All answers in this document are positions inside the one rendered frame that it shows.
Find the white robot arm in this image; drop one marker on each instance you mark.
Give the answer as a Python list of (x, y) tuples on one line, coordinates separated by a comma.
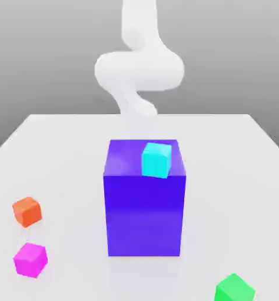
[(139, 70)]

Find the small cyan cube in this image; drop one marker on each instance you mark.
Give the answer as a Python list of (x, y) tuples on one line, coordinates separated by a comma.
[(156, 162)]

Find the small orange cube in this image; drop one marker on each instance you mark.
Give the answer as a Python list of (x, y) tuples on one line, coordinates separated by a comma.
[(27, 212)]

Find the small magenta cube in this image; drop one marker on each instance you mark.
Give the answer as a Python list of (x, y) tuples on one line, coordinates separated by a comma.
[(30, 259)]

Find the small green cube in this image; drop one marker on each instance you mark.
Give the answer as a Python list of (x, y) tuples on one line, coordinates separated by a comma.
[(233, 289)]

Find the large purple box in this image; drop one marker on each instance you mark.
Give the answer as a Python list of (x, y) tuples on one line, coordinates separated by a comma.
[(143, 211)]

